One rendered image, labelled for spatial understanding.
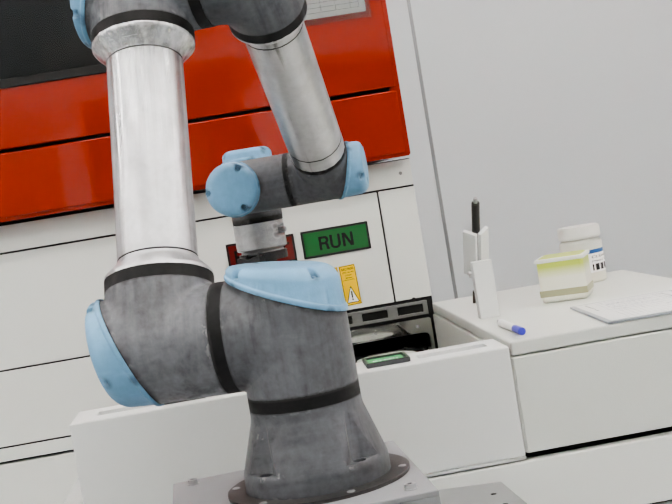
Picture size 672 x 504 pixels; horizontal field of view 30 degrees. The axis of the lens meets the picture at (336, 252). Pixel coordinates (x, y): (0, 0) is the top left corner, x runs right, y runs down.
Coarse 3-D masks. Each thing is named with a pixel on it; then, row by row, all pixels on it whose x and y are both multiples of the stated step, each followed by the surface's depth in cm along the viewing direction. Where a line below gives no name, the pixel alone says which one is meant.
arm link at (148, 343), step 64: (128, 0) 137; (192, 0) 138; (128, 64) 136; (128, 128) 134; (128, 192) 132; (192, 192) 135; (128, 256) 130; (192, 256) 131; (128, 320) 126; (192, 320) 125; (128, 384) 126; (192, 384) 126
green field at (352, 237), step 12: (336, 228) 217; (348, 228) 217; (360, 228) 217; (312, 240) 216; (324, 240) 217; (336, 240) 217; (348, 240) 217; (360, 240) 217; (312, 252) 216; (324, 252) 217
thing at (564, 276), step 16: (544, 256) 193; (560, 256) 189; (576, 256) 188; (544, 272) 190; (560, 272) 189; (576, 272) 188; (544, 288) 190; (560, 288) 189; (576, 288) 188; (592, 288) 193
